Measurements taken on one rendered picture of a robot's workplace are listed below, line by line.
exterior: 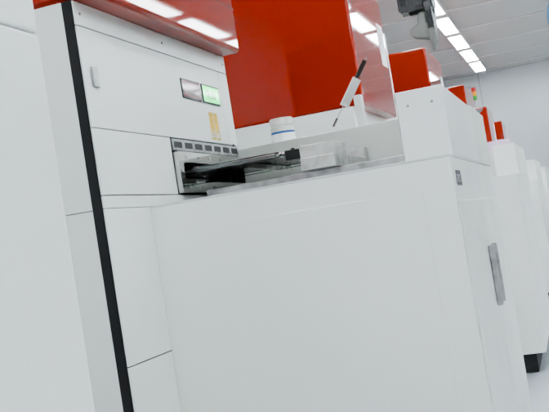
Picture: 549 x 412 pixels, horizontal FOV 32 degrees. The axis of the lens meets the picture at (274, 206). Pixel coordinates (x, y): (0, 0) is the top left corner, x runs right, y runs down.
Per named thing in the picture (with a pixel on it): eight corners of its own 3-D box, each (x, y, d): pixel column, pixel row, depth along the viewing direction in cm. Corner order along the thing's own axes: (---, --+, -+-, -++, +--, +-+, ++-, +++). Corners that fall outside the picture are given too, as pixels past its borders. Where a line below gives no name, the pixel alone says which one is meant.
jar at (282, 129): (270, 151, 279) (265, 119, 279) (278, 152, 286) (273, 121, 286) (293, 147, 277) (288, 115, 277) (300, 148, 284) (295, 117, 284)
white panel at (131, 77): (92, 210, 179) (60, 2, 180) (238, 203, 257) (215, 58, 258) (107, 208, 178) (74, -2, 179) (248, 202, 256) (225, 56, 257)
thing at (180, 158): (177, 194, 213) (171, 152, 214) (242, 193, 255) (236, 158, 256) (184, 192, 213) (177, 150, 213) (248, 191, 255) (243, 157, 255)
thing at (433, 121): (405, 163, 187) (394, 92, 188) (442, 168, 240) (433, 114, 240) (453, 154, 184) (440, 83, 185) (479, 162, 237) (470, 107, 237)
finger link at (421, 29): (414, 54, 226) (408, 15, 227) (439, 48, 225) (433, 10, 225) (412, 51, 223) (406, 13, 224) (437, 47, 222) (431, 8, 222)
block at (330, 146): (301, 158, 213) (298, 145, 213) (305, 159, 216) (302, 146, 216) (335, 152, 210) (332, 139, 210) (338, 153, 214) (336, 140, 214)
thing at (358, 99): (344, 129, 249) (336, 79, 249) (347, 130, 252) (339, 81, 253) (366, 125, 247) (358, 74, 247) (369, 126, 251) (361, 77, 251)
